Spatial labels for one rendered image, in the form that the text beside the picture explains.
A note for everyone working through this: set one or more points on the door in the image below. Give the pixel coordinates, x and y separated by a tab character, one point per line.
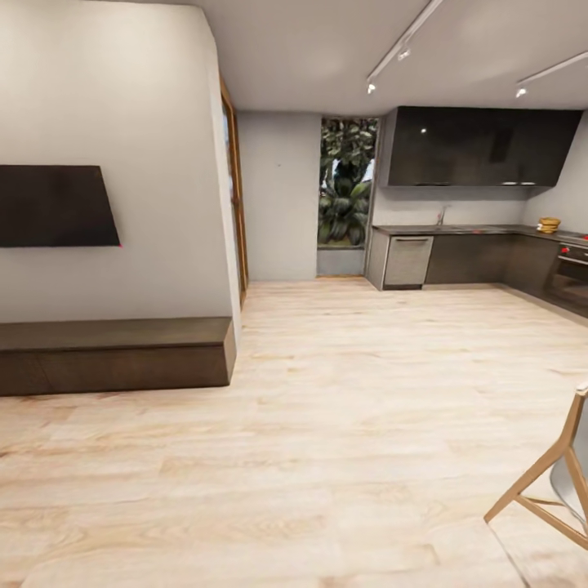
230	121

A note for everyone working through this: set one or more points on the straight chair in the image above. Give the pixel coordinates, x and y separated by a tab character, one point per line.
568	459

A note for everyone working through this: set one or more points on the wall mounted tv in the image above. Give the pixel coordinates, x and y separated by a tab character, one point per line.
55	205

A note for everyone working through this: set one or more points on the cabinet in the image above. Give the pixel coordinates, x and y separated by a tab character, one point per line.
429	146
526	147
116	355

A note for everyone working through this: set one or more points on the oven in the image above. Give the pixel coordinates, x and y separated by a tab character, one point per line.
568	274

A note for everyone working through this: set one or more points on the popcorn bag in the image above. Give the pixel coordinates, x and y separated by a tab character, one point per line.
549	225

